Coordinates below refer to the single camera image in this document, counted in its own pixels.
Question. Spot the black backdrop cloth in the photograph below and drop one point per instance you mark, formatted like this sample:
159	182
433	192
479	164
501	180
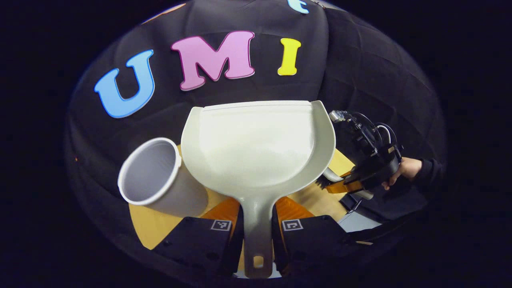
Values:
360	80

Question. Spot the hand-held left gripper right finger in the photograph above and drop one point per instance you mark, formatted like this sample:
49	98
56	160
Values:
316	244

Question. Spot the small grey broom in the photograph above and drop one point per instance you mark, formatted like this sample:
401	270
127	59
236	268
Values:
331	174

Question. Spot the white plastic dustpan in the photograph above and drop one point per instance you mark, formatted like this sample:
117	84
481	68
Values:
256	160

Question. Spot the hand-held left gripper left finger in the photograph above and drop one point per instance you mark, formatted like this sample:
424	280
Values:
192	244

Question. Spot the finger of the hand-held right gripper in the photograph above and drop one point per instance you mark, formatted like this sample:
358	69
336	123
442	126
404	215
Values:
348	176
338	187

